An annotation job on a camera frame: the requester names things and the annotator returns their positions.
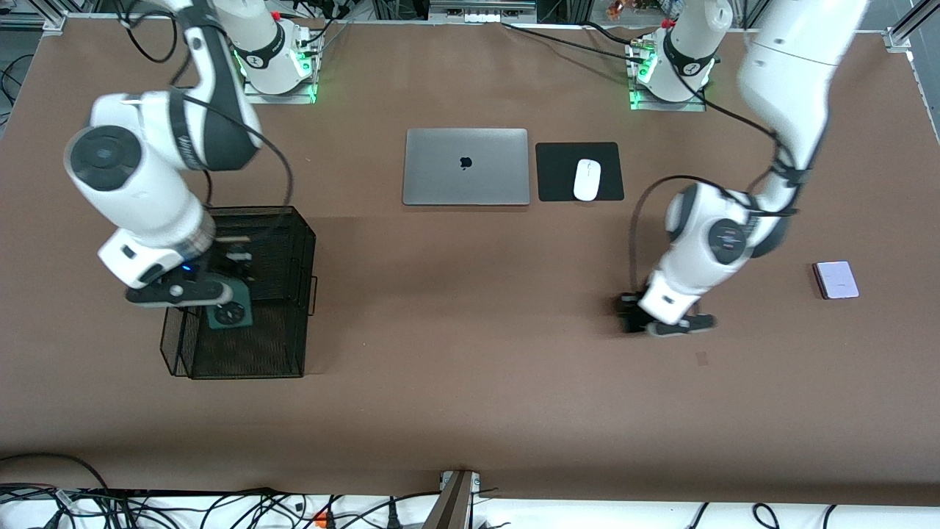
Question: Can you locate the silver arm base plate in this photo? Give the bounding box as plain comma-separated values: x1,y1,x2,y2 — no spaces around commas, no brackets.
241,37,322,105
626,40,708,112

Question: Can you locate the black mouse pad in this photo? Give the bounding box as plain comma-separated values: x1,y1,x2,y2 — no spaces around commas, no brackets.
535,142,625,202

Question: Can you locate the grey closed laptop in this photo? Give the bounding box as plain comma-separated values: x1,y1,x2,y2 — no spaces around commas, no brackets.
402,129,530,206

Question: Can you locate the grey metal camera post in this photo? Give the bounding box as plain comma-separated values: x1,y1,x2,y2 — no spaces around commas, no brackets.
422,469,482,529

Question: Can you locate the black wire mesh basket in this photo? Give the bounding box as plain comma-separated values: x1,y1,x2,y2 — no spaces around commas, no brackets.
160,206,319,381

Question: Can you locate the white computer mouse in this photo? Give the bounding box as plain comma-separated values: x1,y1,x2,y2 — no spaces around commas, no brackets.
573,159,602,202

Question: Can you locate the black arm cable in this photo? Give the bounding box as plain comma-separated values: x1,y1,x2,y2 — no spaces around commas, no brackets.
628,73,809,293
117,0,294,247

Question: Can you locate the white power strip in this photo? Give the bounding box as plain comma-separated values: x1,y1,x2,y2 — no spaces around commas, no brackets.
430,0,537,23

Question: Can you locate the black flip phone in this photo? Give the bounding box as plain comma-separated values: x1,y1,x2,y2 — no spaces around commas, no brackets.
615,305,651,336

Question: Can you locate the dark green power strip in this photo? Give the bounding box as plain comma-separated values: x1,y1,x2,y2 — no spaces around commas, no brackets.
204,298,255,330

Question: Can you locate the black cable on table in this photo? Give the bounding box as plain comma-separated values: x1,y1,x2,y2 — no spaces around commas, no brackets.
502,21,647,60

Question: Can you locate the black looped floor cable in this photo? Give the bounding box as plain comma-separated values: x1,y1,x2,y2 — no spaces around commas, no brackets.
0,452,111,493

